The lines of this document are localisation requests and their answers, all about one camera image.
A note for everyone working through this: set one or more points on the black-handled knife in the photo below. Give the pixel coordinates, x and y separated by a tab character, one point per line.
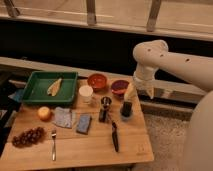
115	137

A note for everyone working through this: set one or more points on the silver fork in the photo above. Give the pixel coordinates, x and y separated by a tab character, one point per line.
53	135

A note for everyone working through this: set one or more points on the blue object left of tray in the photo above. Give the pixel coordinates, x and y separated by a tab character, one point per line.
17	95

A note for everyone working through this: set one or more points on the yellow banana peel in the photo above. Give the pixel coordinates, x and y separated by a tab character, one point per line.
54	88

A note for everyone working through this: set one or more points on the black cup on blue coaster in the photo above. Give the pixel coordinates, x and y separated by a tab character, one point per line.
126	111

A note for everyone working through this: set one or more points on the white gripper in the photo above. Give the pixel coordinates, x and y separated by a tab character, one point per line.
143	78

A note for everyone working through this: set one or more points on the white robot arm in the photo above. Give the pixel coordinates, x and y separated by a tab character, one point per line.
197	70

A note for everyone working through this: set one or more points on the bunch of red grapes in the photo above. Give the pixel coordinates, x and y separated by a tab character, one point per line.
29	137

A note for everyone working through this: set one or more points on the yellow-red apple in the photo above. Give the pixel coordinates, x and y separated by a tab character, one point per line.
44	113

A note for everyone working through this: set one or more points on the metal cup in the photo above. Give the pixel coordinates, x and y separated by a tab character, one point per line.
105	105

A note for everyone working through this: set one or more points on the blue sponge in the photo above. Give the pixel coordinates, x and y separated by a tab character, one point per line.
84	124

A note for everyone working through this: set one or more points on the purple bowl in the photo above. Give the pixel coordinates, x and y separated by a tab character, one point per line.
119	87

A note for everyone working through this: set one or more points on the green plastic tray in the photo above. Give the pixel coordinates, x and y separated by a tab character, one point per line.
35	92

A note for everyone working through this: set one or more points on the white paper cup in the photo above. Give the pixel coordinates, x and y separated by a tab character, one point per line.
86	92

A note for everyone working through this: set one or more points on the orange-red bowl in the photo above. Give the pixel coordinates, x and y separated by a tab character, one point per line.
97	81

